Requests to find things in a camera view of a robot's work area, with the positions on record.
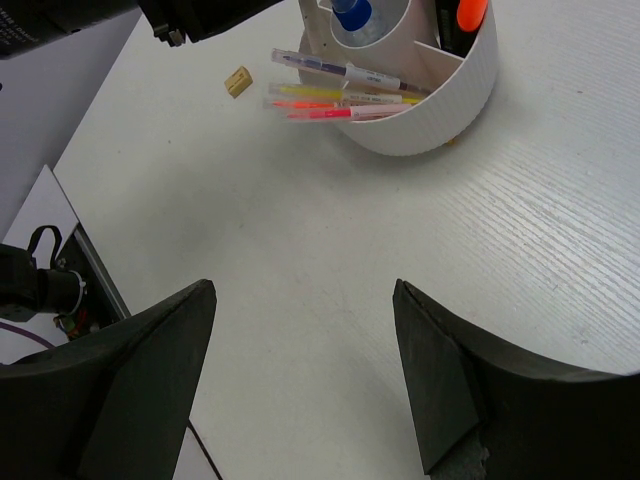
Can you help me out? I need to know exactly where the small tan eraser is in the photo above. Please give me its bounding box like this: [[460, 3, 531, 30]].
[[224, 66, 253, 98]]

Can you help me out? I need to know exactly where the slim orange-red highlighter pen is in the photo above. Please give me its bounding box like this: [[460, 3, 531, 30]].
[[263, 100, 349, 110]]

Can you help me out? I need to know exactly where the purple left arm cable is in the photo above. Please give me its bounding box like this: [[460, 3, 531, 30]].
[[0, 321, 56, 351]]

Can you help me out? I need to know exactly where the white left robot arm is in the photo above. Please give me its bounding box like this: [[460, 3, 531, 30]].
[[1, 0, 278, 60]]

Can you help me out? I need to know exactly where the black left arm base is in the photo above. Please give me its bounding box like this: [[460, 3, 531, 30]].
[[1, 225, 130, 349]]

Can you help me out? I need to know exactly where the slim yellow highlighter pen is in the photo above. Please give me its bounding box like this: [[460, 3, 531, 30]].
[[268, 83, 422, 105]]

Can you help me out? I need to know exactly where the slim pink highlighter pen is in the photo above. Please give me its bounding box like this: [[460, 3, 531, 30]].
[[285, 104, 411, 122]]

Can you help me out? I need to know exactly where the clear grey pen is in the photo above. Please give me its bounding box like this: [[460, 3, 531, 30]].
[[271, 49, 431, 95]]

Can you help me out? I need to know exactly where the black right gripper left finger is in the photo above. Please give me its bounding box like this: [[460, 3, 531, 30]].
[[1, 280, 217, 479]]

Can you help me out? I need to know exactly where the small blue-capped clear bottle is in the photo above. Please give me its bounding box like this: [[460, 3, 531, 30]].
[[331, 0, 387, 48]]

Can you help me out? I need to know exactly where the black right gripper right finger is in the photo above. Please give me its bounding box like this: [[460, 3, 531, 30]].
[[393, 280, 639, 479]]

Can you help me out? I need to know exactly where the black highlighter orange cap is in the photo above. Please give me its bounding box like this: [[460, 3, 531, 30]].
[[435, 0, 489, 57]]

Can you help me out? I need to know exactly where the white round divided organizer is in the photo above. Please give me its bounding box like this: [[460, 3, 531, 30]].
[[298, 1, 499, 156]]

